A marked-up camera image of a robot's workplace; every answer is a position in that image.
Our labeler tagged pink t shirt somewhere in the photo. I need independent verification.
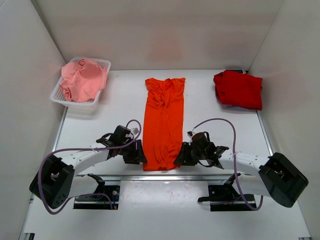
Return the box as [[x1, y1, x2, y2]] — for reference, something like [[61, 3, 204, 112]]
[[59, 58, 108, 103]]

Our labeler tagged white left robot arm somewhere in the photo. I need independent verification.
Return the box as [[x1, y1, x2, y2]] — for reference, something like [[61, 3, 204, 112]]
[[29, 125, 147, 215]]

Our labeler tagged aluminium table rail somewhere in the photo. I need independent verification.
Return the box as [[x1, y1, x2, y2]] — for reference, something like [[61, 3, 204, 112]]
[[77, 174, 261, 182]]

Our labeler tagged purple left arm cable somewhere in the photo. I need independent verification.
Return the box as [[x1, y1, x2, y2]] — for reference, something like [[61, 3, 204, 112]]
[[38, 119, 143, 216]]

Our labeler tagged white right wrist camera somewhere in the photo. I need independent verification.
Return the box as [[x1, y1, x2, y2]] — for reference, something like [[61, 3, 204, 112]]
[[187, 130, 196, 141]]

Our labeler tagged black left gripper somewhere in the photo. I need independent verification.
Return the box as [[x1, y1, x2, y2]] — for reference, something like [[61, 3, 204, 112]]
[[118, 138, 148, 165]]

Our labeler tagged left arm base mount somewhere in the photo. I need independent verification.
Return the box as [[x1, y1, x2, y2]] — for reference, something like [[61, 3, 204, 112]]
[[69, 173, 121, 210]]

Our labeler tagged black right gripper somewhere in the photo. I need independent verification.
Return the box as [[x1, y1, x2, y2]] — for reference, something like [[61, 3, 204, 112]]
[[174, 142, 206, 167]]

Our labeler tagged orange t shirt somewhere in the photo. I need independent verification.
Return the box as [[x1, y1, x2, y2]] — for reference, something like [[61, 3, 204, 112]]
[[142, 77, 186, 171]]

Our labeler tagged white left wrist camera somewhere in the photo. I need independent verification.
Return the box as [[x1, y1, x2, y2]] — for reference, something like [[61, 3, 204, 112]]
[[130, 127, 140, 136]]

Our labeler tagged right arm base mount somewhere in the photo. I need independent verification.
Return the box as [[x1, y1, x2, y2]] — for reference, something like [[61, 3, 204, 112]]
[[197, 180, 252, 212]]

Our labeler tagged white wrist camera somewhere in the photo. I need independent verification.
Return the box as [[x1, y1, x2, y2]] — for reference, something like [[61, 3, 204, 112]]
[[187, 130, 196, 141], [130, 127, 140, 136]]

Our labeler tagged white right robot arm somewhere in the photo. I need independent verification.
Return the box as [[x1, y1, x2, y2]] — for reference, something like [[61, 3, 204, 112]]
[[174, 131, 309, 208]]

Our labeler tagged red folded t shirt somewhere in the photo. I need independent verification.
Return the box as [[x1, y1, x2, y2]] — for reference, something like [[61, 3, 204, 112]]
[[213, 70, 263, 111]]

